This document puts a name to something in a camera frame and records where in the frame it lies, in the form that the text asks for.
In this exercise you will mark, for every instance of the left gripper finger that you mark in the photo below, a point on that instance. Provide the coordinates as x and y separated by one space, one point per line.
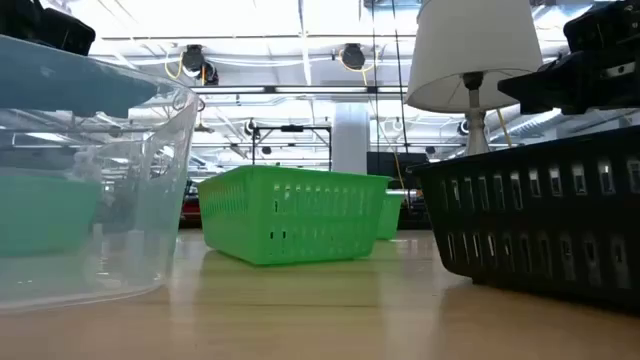
65 80

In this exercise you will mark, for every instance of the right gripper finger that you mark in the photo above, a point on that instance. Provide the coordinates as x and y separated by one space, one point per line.
555 87

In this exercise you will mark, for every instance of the clear plastic bin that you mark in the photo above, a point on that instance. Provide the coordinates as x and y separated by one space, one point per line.
155 210

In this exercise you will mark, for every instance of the white shade table lamp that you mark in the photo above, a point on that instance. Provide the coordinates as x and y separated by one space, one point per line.
470 50

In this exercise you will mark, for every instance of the black plastic basket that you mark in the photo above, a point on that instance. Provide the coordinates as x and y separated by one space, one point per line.
540 220

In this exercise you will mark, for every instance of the red tool cart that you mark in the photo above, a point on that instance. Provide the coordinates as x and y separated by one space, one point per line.
191 210

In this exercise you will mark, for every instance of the black cabinet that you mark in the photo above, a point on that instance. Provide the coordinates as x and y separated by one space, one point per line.
390 165

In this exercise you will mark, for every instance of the white pillar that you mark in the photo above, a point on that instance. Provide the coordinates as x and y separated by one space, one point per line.
351 140

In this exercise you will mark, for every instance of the black metal frame stand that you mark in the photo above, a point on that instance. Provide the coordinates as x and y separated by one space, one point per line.
292 128

